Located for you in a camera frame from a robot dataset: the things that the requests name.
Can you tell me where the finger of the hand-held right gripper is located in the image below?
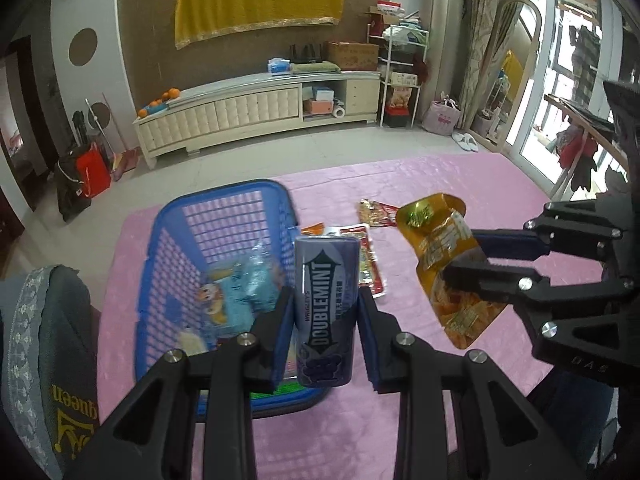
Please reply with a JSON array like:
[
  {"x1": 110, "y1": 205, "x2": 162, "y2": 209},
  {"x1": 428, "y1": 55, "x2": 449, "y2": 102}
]
[
  {"x1": 442, "y1": 255, "x2": 640, "y2": 361},
  {"x1": 472, "y1": 197, "x2": 628, "y2": 262}
]

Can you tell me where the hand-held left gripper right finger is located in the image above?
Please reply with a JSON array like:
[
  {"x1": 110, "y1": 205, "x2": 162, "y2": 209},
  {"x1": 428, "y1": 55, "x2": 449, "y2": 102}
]
[{"x1": 356, "y1": 285, "x2": 586, "y2": 480}]

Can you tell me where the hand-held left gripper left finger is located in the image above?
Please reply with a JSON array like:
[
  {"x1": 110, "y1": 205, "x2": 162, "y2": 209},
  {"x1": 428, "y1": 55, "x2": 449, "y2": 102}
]
[{"x1": 67, "y1": 286, "x2": 296, "y2": 480}]

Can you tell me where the yellow orange snack packet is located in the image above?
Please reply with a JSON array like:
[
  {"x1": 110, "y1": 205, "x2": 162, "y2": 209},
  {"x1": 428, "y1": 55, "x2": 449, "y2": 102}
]
[{"x1": 395, "y1": 192, "x2": 508, "y2": 351}]

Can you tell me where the purple blue gum bottle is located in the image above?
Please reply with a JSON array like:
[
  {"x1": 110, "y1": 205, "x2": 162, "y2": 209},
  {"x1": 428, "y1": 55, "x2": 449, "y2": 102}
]
[{"x1": 292, "y1": 234, "x2": 362, "y2": 388}]

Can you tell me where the clear blue-print cracker packet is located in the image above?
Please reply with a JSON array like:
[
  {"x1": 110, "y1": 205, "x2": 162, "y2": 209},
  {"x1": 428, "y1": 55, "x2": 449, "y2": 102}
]
[{"x1": 180, "y1": 245, "x2": 287, "y2": 353}]

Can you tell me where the blue plastic basket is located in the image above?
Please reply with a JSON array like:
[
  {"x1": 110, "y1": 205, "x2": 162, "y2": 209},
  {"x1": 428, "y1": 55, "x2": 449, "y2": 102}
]
[{"x1": 135, "y1": 179, "x2": 323, "y2": 418}]

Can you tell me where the red white yellow snack packet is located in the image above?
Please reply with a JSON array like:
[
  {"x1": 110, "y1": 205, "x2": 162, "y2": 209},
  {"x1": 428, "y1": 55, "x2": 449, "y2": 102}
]
[{"x1": 322, "y1": 225, "x2": 390, "y2": 302}]

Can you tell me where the pink patterned cloth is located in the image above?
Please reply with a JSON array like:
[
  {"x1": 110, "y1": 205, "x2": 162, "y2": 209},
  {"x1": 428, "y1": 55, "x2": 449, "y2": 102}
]
[{"x1": 97, "y1": 152, "x2": 616, "y2": 480}]

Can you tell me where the red orange snack packet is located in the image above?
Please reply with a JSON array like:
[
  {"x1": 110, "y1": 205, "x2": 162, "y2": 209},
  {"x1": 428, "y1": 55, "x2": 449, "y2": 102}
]
[{"x1": 357, "y1": 199, "x2": 401, "y2": 228}]

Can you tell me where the red garment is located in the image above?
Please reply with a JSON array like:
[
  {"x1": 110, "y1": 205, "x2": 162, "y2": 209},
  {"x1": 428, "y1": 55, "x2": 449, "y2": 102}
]
[{"x1": 556, "y1": 125, "x2": 600, "y2": 171}]

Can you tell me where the pink tote bag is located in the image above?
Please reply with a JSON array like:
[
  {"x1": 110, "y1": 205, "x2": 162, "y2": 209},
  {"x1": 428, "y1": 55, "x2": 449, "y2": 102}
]
[{"x1": 423, "y1": 92, "x2": 462, "y2": 136}]

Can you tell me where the wooden clothes rack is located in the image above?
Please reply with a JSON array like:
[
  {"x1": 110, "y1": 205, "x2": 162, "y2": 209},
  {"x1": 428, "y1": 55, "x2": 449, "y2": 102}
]
[{"x1": 542, "y1": 92, "x2": 631, "y2": 201}]

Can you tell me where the orange printed gift box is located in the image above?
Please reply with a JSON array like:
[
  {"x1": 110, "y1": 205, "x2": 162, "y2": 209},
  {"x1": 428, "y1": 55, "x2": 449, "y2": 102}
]
[{"x1": 387, "y1": 85, "x2": 421, "y2": 111}]

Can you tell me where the arched standing mirror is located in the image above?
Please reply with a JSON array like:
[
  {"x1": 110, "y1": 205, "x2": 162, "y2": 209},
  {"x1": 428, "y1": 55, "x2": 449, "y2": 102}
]
[{"x1": 482, "y1": 0, "x2": 543, "y2": 146}]

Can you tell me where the patterned curtain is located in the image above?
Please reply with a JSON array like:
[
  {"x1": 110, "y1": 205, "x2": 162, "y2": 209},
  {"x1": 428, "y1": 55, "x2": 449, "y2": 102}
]
[{"x1": 462, "y1": 0, "x2": 502, "y2": 131}]

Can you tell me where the white metal shelf rack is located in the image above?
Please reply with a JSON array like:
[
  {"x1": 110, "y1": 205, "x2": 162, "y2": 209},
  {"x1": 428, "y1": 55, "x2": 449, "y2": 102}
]
[{"x1": 367, "y1": 22, "x2": 431, "y2": 128}]

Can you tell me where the cream tv cabinet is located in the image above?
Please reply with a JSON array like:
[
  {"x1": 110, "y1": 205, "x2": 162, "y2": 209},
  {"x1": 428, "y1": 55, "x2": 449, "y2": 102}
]
[{"x1": 132, "y1": 71, "x2": 383, "y2": 170}]

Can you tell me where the grey embroidered cloth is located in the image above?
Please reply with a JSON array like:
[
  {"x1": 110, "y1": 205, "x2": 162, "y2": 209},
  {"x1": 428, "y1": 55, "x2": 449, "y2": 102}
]
[{"x1": 0, "y1": 265, "x2": 101, "y2": 480}]

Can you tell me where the large cardboard box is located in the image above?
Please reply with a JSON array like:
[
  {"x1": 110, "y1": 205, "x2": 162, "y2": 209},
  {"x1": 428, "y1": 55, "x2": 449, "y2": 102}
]
[{"x1": 325, "y1": 41, "x2": 380, "y2": 72}]

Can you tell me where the small brown carton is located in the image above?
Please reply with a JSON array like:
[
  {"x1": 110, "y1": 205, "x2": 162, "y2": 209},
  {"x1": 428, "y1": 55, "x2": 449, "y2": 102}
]
[{"x1": 369, "y1": 9, "x2": 402, "y2": 43}]

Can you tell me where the red bag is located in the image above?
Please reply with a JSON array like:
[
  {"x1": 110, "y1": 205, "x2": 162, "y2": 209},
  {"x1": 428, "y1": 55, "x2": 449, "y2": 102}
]
[{"x1": 75, "y1": 142, "x2": 112, "y2": 200}]

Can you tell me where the green folded cloth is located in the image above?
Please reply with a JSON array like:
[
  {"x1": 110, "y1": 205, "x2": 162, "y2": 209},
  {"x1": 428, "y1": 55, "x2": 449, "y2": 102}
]
[{"x1": 291, "y1": 61, "x2": 342, "y2": 75}]

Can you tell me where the black bag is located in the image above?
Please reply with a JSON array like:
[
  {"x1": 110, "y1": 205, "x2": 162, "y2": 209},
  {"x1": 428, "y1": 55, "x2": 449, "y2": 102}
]
[{"x1": 55, "y1": 147, "x2": 93, "y2": 221}]

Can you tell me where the row of oranges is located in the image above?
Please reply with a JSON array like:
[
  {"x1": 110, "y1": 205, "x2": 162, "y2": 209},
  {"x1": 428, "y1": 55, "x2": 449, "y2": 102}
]
[{"x1": 137, "y1": 87, "x2": 182, "y2": 118}]

